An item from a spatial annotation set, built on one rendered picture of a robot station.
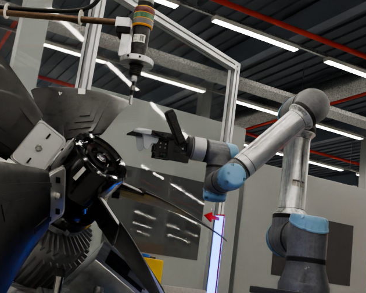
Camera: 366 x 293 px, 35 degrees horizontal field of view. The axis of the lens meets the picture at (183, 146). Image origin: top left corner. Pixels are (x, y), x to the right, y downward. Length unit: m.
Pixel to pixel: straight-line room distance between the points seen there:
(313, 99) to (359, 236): 3.96
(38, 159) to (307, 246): 0.92
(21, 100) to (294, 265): 0.98
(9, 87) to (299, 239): 0.99
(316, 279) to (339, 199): 3.88
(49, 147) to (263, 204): 4.06
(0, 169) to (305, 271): 1.08
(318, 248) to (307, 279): 0.10
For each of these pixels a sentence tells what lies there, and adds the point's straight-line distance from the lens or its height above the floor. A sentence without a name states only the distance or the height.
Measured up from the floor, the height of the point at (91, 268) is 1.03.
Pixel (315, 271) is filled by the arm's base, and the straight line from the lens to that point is 1.73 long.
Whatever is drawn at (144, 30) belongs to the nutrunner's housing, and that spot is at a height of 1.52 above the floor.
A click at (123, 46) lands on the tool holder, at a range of 1.22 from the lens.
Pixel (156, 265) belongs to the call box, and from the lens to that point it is 1.57.
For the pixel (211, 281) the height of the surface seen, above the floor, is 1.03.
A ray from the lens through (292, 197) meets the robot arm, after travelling 1.90.
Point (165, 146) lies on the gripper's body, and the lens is 1.80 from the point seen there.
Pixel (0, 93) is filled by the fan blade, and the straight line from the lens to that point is 1.08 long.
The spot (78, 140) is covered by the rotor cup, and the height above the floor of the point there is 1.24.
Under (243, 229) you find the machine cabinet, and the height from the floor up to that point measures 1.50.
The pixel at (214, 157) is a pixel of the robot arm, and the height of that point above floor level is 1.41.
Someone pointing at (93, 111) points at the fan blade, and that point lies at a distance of 1.27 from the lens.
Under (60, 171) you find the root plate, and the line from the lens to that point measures 1.01.
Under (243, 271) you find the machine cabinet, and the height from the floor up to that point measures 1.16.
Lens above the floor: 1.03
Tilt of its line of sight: 13 degrees up
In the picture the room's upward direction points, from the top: 8 degrees clockwise
